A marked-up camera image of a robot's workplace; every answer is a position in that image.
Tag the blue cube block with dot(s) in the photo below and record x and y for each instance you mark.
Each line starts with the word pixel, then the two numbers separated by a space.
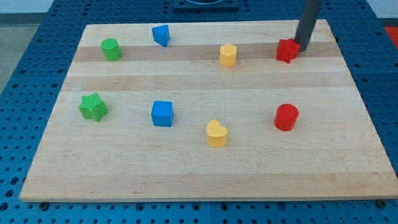
pixel 162 113

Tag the green cylinder block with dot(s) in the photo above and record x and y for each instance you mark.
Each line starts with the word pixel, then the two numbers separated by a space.
pixel 111 50

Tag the blue triangle block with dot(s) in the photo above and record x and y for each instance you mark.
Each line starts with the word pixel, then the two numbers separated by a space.
pixel 161 35

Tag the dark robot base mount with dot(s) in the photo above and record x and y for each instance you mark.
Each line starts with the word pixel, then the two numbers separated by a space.
pixel 184 5

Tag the red star block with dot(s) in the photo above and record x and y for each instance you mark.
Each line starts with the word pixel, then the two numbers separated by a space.
pixel 287 50

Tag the wooden board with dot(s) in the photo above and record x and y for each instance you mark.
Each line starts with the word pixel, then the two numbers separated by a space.
pixel 332 153

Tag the green star block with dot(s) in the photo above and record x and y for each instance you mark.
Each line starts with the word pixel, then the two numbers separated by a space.
pixel 93 107

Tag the yellow heart block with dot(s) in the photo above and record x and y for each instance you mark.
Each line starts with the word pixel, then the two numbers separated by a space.
pixel 217 135

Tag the yellow hexagon block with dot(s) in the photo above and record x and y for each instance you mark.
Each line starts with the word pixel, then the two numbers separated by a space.
pixel 228 55

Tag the red cylinder block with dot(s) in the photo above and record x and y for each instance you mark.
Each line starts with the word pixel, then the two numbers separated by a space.
pixel 286 117

